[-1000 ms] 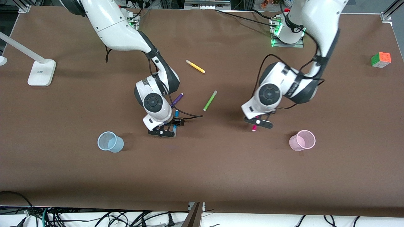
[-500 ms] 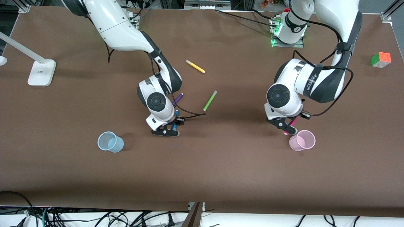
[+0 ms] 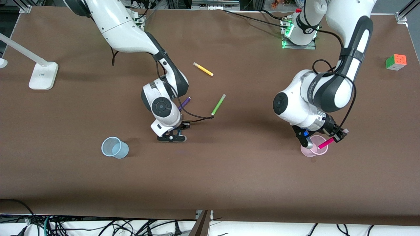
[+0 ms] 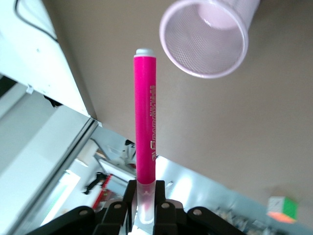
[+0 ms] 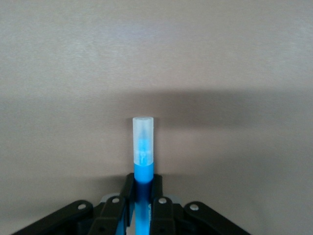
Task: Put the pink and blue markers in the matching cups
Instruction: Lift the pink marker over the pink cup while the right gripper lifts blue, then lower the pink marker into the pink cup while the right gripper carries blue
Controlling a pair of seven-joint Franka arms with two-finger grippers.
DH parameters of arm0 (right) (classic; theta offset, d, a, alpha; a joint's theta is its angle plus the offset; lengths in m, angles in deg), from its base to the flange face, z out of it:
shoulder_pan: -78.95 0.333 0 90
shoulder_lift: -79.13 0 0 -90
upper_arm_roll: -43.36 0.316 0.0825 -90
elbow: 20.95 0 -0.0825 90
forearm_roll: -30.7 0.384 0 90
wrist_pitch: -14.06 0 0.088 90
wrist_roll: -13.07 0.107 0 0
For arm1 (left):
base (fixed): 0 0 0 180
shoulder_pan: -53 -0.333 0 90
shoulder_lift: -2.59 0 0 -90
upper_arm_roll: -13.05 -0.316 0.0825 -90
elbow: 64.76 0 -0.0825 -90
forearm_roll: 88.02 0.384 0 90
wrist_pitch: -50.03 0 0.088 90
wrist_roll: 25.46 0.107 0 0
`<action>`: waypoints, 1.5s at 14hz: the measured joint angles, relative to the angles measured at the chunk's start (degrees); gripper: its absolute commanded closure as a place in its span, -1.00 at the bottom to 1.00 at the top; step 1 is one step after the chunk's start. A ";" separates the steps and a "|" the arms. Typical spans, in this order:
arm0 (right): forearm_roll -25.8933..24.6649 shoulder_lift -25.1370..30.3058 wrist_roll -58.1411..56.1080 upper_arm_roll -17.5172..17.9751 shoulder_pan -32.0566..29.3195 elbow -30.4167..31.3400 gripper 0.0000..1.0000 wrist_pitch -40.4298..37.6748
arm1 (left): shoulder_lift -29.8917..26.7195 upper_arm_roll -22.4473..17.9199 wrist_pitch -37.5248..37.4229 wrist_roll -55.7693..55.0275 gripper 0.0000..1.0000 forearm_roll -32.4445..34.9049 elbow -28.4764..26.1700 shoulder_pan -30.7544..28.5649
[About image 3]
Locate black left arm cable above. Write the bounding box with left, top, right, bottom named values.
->
left=304, top=0, right=357, bottom=131

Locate silver metal box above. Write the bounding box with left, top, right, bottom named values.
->
left=191, top=0, right=240, bottom=10

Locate yellow marker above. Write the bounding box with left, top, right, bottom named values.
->
left=193, top=62, right=214, bottom=77

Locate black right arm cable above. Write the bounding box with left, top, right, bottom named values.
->
left=111, top=46, right=214, bottom=122

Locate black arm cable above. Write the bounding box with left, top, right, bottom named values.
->
left=304, top=0, right=357, bottom=131
left=111, top=46, right=214, bottom=122

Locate brown table cover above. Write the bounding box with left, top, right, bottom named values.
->
left=0, top=6, right=420, bottom=226

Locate pink plastic cup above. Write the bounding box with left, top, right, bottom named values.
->
left=300, top=135, right=328, bottom=158

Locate pink marker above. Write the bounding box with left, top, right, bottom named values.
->
left=318, top=129, right=349, bottom=149

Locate blue plastic cup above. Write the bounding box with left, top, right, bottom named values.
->
left=101, top=136, right=129, bottom=159

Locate green marker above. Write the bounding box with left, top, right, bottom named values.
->
left=211, top=94, right=226, bottom=116

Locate white desk lamp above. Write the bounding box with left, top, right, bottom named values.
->
left=0, top=33, right=59, bottom=90

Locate rubik's cube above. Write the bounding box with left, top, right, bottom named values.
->
left=386, top=54, right=407, bottom=71

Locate aluminium frame post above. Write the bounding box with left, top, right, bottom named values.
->
left=189, top=210, right=214, bottom=236

